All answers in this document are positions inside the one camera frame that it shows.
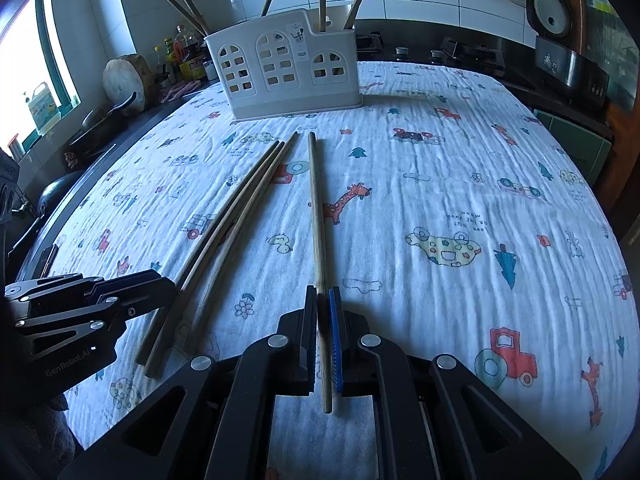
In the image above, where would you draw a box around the plastic jug with colourful label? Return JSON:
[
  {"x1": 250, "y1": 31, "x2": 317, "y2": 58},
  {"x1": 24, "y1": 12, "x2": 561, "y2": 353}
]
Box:
[{"x1": 27, "y1": 81, "x2": 64, "y2": 137}]

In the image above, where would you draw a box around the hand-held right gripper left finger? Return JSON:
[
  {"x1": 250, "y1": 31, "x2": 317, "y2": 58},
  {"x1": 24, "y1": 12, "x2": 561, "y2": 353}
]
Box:
[{"x1": 59, "y1": 285, "x2": 319, "y2": 480}]

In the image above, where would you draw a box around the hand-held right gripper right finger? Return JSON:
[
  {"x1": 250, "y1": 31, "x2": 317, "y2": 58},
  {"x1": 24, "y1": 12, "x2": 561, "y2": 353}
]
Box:
[{"x1": 328, "y1": 286, "x2": 583, "y2": 480}]

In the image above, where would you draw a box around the black gas stove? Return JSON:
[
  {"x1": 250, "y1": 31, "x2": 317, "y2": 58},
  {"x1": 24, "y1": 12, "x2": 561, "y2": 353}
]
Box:
[{"x1": 356, "y1": 31, "x2": 507, "y2": 69}]

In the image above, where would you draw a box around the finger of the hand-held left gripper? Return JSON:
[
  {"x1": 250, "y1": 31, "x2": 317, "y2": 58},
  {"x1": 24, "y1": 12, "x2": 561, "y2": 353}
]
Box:
[
  {"x1": 94, "y1": 268, "x2": 164, "y2": 298},
  {"x1": 106, "y1": 281, "x2": 178, "y2": 321}
]

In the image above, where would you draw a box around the white plastic utensil holder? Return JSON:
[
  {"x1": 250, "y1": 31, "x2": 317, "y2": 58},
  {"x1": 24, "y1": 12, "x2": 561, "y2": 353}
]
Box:
[{"x1": 204, "y1": 4, "x2": 362, "y2": 122}]

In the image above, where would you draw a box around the dark soy sauce bottle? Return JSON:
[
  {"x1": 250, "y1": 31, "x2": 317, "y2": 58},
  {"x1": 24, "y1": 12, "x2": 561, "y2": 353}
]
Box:
[{"x1": 177, "y1": 35, "x2": 207, "y2": 82}]

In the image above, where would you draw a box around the printed cartoon table cloth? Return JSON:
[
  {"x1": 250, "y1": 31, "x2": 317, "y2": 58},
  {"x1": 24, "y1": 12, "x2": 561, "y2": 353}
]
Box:
[{"x1": 47, "y1": 60, "x2": 629, "y2": 480}]

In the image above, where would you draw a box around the yellow-capped bottle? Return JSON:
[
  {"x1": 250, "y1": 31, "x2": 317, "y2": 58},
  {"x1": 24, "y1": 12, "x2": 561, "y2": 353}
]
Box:
[{"x1": 162, "y1": 36, "x2": 177, "y2": 77}]

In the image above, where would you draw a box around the metal wok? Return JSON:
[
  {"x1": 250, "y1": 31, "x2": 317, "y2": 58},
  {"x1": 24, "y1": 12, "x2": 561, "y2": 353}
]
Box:
[{"x1": 67, "y1": 92, "x2": 139, "y2": 162}]

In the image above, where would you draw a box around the green base cabinet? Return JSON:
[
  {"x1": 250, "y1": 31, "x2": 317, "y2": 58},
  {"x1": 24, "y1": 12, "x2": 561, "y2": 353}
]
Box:
[{"x1": 532, "y1": 107, "x2": 614, "y2": 187}]

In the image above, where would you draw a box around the person's left forearm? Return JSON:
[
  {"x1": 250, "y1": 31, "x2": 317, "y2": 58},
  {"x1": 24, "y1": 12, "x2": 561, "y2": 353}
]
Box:
[{"x1": 0, "y1": 390, "x2": 84, "y2": 480}]

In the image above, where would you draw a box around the window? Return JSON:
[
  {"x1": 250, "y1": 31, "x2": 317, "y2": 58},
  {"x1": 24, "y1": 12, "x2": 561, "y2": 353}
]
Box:
[{"x1": 0, "y1": 0, "x2": 82, "y2": 153}]

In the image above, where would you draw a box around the wooden glass-door cabinet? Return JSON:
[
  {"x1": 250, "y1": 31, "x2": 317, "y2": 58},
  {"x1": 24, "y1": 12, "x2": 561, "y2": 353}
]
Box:
[{"x1": 550, "y1": 0, "x2": 640, "y2": 203}]

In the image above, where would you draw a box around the pink cloth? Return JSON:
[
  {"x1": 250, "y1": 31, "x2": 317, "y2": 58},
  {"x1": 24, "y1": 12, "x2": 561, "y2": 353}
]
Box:
[{"x1": 159, "y1": 82, "x2": 202, "y2": 104}]

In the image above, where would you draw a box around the round wooden cutting board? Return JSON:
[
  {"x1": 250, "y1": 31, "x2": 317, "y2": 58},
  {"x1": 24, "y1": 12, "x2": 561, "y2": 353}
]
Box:
[{"x1": 102, "y1": 53, "x2": 151, "y2": 112}]

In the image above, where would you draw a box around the black rice cooker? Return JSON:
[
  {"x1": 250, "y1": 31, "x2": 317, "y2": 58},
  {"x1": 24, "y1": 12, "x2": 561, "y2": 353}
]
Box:
[{"x1": 524, "y1": 0, "x2": 612, "y2": 109}]

